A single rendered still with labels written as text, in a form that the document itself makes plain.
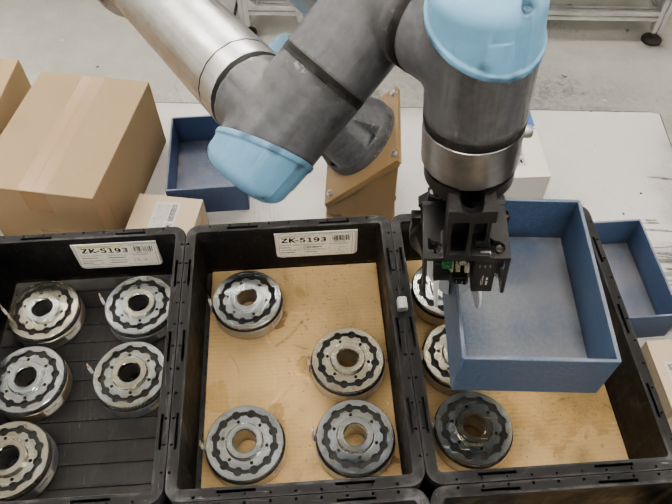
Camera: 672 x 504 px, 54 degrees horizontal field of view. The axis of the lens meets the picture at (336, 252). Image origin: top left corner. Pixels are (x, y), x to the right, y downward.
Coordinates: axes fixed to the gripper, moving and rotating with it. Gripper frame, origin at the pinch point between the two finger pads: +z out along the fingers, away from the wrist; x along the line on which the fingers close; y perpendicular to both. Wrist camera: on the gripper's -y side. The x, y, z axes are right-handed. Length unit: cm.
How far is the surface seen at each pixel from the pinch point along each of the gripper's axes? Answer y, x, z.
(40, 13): -204, -160, 101
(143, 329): -6.4, -42.3, 23.0
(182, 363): 1.9, -33.2, 16.8
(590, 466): 12.3, 16.4, 20.4
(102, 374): 1, -46, 23
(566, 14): -195, 59, 104
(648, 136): -67, 47, 46
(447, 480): 14.8, -0.1, 19.2
